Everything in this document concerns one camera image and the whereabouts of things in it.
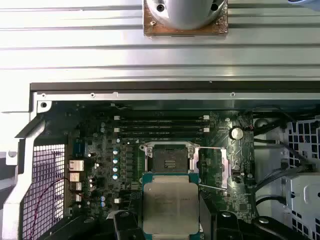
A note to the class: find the silver-topped CPU chip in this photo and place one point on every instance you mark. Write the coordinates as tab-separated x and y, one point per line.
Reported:
170	200

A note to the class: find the black RAM slot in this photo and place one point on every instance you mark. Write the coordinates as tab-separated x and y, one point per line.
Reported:
162	123
162	129
162	135
162	118

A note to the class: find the round silver coin battery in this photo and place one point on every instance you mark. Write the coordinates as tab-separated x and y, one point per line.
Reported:
236	133

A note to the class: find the silver perforated drive cage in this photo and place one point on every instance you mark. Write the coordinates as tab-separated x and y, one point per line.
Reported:
305	195

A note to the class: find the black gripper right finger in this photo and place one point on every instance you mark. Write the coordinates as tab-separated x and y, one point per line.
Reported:
226	228

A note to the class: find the CPU socket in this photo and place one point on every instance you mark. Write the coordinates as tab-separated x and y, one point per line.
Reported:
170	157

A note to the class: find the square brown base plate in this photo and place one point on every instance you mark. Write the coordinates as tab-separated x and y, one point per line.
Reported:
160	32

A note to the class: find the black open PC case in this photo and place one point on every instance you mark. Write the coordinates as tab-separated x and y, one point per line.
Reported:
75	96

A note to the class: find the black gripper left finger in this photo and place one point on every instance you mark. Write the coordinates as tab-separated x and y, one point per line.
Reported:
125	227

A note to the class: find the green motherboard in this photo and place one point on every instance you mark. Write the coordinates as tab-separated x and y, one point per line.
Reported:
107	150

